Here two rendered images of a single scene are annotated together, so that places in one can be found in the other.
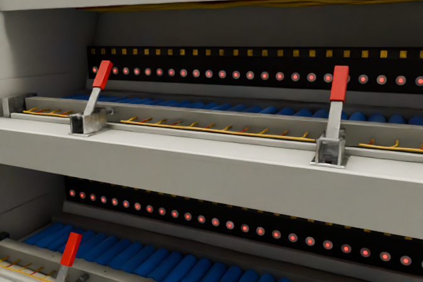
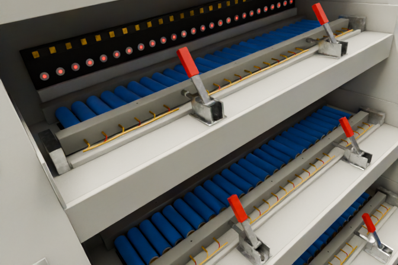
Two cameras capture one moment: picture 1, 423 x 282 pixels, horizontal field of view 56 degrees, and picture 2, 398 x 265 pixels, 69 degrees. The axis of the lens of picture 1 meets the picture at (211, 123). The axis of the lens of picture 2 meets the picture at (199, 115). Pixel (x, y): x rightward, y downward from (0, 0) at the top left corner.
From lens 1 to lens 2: 0.58 m
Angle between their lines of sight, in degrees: 57
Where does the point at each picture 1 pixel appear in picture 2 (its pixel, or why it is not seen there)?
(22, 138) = not seen: outside the picture
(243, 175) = (349, 196)
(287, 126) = (316, 156)
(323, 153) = (349, 160)
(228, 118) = (294, 171)
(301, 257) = not seen: hidden behind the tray
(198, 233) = not seen: hidden behind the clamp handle
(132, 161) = (305, 239)
